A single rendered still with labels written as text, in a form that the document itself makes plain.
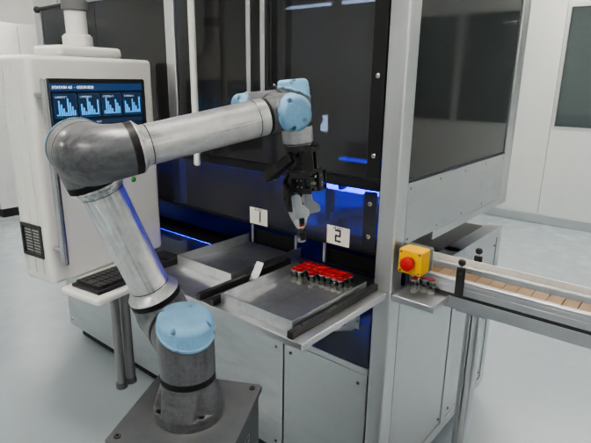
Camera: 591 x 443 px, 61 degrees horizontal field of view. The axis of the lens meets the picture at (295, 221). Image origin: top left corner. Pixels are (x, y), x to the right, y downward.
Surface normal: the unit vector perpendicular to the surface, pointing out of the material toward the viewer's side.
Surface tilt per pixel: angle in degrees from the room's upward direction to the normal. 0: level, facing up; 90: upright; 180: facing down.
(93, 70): 90
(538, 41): 90
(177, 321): 7
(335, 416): 90
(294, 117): 90
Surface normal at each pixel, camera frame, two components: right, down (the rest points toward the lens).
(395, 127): -0.64, 0.20
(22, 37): 0.77, 0.18
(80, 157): -0.14, 0.23
